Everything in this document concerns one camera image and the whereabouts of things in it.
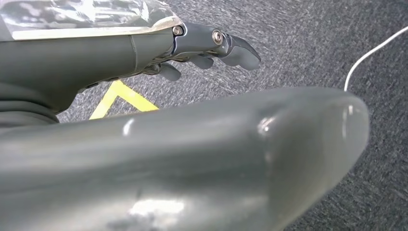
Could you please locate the yellow floor tape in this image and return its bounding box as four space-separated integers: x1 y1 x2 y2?
89 79 159 120

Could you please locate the ribbed grey left arm sleeve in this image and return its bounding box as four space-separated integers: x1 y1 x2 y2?
0 82 60 128

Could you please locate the white floor cable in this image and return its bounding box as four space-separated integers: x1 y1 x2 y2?
344 25 408 92

